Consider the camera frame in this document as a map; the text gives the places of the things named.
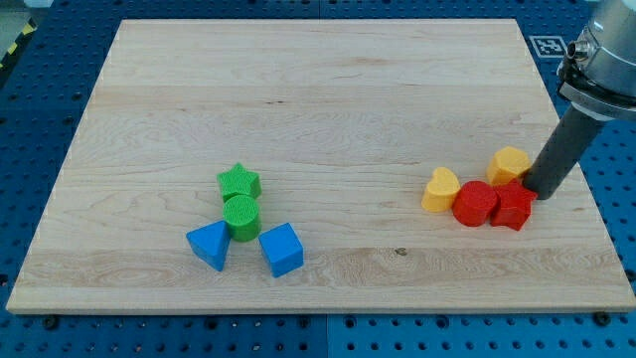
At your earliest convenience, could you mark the red cylinder block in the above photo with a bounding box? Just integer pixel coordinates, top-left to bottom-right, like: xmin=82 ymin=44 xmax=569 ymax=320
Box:
xmin=452 ymin=181 xmax=499 ymax=227

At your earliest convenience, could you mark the fiducial marker tag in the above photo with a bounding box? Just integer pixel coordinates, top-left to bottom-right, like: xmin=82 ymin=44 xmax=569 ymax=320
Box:
xmin=529 ymin=35 xmax=566 ymax=59

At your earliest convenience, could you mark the yellow hexagon block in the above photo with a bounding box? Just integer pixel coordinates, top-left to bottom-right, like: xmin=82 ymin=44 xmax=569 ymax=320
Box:
xmin=486 ymin=146 xmax=532 ymax=186

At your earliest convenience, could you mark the blue triangle block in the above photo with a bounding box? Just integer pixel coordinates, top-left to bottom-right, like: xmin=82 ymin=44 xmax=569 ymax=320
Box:
xmin=186 ymin=221 xmax=231 ymax=271

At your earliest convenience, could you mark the blue cube block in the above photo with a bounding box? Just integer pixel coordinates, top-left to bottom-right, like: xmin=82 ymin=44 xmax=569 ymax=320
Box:
xmin=258 ymin=223 xmax=304 ymax=277

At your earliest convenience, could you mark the green star block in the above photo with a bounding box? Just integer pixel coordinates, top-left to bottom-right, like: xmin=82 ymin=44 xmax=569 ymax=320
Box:
xmin=217 ymin=163 xmax=261 ymax=202

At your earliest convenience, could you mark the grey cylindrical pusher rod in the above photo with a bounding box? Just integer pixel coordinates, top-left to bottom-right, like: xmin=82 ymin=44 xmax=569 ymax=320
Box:
xmin=523 ymin=105 xmax=605 ymax=200

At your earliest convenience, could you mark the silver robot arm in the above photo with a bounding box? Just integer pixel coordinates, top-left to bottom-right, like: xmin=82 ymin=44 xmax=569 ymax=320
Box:
xmin=523 ymin=0 xmax=635 ymax=200

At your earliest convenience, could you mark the wooden board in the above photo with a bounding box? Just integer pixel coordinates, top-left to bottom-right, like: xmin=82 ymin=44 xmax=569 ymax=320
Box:
xmin=6 ymin=19 xmax=635 ymax=315

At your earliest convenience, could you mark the yellow heart block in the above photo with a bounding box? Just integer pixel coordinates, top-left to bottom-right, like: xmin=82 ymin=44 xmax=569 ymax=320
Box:
xmin=421 ymin=167 xmax=460 ymax=213

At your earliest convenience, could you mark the green cylinder block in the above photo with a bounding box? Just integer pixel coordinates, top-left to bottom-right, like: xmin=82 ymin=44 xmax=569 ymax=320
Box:
xmin=223 ymin=195 xmax=261 ymax=242

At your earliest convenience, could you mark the red star block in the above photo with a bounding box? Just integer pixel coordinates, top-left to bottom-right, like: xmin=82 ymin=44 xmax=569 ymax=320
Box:
xmin=490 ymin=179 xmax=538 ymax=231

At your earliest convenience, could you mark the yellow black hazard tape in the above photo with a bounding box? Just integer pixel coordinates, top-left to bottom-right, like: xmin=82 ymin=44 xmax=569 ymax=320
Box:
xmin=1 ymin=18 xmax=38 ymax=75

